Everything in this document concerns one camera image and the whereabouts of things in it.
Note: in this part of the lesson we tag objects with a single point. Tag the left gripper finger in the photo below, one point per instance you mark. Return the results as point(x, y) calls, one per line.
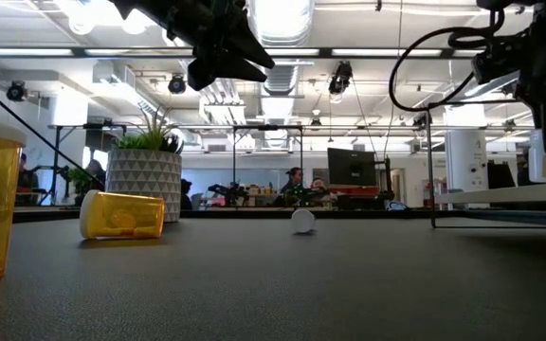
point(216, 73)
point(249, 49)

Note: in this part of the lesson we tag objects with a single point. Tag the teal pill bottle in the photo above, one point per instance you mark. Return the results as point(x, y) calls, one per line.
point(303, 221)

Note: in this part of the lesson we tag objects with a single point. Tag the small black robot arm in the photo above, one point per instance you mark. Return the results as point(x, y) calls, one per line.
point(228, 190)

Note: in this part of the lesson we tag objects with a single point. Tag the black ceiling spotlight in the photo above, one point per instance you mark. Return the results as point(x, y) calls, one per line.
point(176, 85)
point(17, 91)

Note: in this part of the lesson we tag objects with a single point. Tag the person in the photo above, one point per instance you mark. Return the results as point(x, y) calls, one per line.
point(319, 184)
point(95, 168)
point(294, 176)
point(26, 175)

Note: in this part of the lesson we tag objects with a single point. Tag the succulent in patterned pot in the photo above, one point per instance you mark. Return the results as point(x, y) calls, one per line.
point(145, 184)

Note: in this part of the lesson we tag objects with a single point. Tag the black computer monitor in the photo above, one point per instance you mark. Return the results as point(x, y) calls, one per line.
point(351, 166)

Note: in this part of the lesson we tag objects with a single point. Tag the small leafy green plant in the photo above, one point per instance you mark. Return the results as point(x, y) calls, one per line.
point(79, 179)

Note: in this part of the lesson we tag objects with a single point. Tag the black table mat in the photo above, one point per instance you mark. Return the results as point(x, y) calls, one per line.
point(273, 293)

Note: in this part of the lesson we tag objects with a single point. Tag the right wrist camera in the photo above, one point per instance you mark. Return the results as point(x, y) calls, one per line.
point(496, 66)

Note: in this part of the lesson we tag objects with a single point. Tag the black hanging camera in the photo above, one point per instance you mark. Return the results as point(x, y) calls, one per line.
point(340, 78)

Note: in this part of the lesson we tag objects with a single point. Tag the black aluminium rig frame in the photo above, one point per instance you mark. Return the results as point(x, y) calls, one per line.
point(235, 214)

